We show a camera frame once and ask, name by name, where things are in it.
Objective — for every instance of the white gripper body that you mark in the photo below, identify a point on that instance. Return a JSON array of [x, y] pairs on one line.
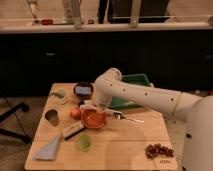
[[88, 105]]

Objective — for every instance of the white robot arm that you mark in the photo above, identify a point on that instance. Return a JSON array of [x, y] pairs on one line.
[[196, 111]]

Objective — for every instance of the red bowl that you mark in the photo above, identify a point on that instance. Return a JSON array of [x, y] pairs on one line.
[[93, 120]]

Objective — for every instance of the dark bowl with blue sponge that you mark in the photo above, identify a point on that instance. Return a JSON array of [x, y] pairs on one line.
[[83, 90]]

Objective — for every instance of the wooden brush with black bristles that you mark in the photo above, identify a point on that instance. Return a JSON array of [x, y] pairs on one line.
[[72, 129]]

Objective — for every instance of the orange fruit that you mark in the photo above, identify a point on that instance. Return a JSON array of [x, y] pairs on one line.
[[75, 113]]

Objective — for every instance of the pale green pear toy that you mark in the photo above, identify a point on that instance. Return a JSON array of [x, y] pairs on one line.
[[60, 93]]

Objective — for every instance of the green cutting board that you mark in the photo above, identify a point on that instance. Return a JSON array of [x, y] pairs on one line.
[[138, 79]]

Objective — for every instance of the light green cup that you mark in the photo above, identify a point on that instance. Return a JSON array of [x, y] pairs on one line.
[[83, 143]]

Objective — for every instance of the grey folded cloth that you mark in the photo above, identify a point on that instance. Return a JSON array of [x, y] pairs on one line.
[[48, 152]]

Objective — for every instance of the bunch of dark grapes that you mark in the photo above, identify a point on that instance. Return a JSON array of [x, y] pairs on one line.
[[155, 150]]

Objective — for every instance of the silver spoon with black handle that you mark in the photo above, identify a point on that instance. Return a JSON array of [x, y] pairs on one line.
[[120, 116]]

